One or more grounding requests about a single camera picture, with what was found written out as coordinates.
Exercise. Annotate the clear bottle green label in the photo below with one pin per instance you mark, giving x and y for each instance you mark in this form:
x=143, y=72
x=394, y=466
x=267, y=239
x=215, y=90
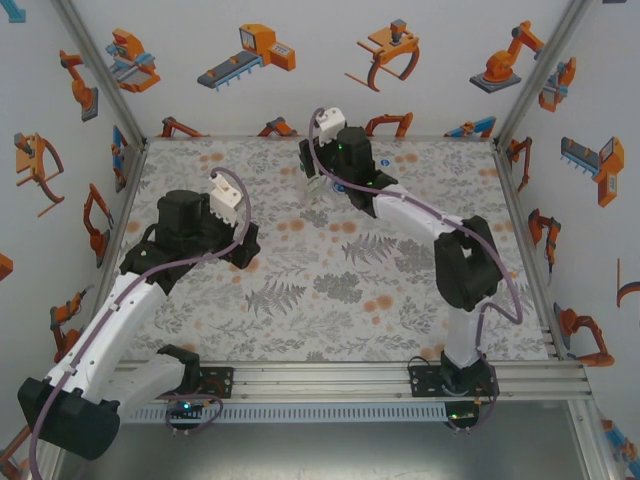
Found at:
x=315, y=189

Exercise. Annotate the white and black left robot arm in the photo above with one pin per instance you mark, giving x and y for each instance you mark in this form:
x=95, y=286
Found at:
x=105, y=325

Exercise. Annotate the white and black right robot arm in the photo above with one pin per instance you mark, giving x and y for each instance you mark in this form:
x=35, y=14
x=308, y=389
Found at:
x=467, y=265

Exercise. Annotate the grey floral table mat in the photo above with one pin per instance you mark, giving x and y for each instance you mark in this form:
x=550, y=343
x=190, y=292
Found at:
x=320, y=330

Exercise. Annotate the small circuit board green light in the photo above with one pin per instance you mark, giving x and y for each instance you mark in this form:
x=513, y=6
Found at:
x=186, y=407
x=460, y=416

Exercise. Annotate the aluminium side rail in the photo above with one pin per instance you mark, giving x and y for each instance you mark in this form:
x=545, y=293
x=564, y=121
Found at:
x=126, y=200
x=514, y=200

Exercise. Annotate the thin aluminium rail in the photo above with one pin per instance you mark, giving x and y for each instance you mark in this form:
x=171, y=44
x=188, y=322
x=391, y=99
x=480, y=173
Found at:
x=425, y=138

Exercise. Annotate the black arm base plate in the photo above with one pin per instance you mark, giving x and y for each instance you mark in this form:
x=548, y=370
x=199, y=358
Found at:
x=422, y=382
x=222, y=382

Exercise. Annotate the wide aluminium extrusion rail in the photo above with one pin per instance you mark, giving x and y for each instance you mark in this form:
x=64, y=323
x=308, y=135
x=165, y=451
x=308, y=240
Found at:
x=320, y=382

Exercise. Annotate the aluminium frame post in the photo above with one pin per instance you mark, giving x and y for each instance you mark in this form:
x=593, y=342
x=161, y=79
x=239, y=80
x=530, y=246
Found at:
x=50, y=470
x=600, y=460
x=98, y=65
x=545, y=65

